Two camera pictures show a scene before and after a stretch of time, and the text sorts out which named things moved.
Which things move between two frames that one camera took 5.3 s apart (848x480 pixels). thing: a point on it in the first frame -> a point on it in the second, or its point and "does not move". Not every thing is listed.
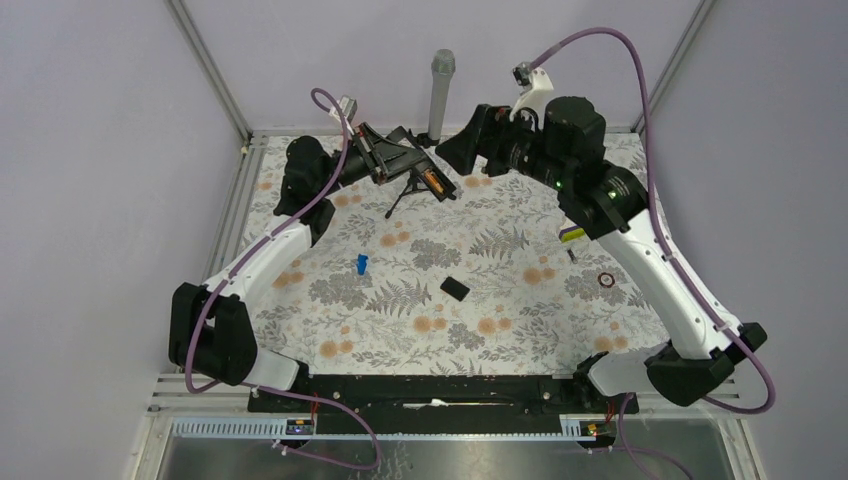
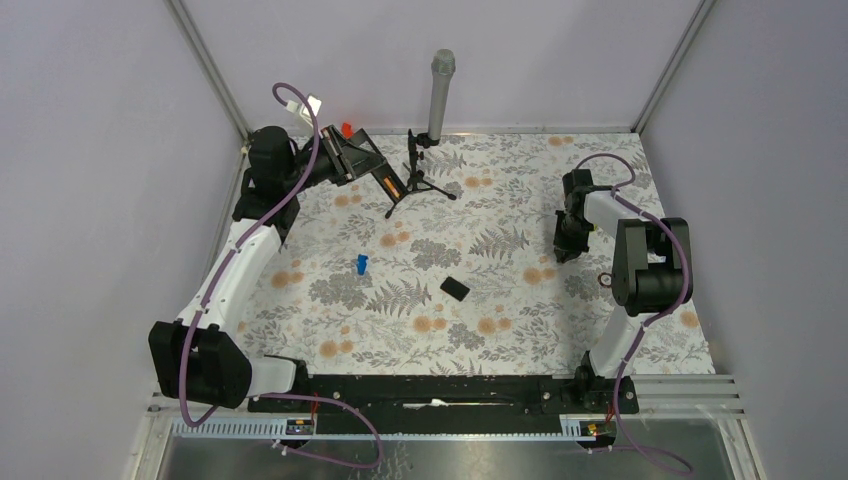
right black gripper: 487,130 -> 571,250
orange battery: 434,180 -> 392,185
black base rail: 456,406 does not move
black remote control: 433,177 -> 389,182
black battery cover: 454,288 does not move
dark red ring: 605,285 does not move
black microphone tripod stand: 412,185 does not move
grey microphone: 443,65 does not move
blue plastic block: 362,263 does not move
